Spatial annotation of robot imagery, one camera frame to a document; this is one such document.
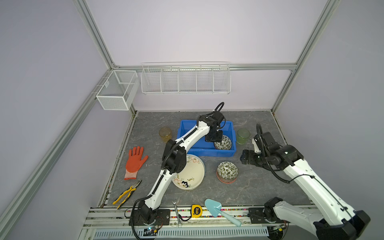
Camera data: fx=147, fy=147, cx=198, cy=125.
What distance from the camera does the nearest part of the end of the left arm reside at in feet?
2.36

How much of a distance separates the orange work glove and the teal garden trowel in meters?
0.45

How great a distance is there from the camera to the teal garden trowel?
0.73 metres

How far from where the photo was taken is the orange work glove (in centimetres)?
89
